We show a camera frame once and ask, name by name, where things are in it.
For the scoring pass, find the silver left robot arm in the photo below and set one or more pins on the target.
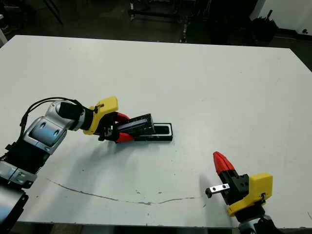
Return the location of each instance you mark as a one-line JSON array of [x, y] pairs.
[[44, 131]]

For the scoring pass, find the black box base white lining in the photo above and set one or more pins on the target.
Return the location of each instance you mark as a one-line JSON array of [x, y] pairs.
[[158, 138]]

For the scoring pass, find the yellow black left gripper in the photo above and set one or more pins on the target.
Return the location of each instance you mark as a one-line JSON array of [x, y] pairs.
[[102, 107]]

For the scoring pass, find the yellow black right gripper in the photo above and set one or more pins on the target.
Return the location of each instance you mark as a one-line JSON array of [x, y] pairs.
[[260, 185]]

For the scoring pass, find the black bushy floor object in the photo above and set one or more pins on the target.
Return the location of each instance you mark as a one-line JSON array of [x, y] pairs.
[[265, 26]]

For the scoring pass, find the metal post with caster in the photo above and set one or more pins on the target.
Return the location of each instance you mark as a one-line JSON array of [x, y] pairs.
[[184, 33]]

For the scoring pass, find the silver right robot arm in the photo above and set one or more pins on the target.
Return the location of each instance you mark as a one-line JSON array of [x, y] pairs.
[[246, 226]]

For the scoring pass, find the black slanted stand leg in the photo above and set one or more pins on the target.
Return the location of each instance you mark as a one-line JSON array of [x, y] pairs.
[[54, 12]]

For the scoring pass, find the glossy black box lid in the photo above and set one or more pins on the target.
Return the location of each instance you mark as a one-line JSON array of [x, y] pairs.
[[139, 126]]

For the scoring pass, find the black wheeled cart frame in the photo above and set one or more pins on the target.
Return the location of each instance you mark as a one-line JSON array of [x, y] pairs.
[[156, 14]]

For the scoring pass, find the white desk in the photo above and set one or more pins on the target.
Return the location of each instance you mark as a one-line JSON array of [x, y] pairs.
[[2, 36]]

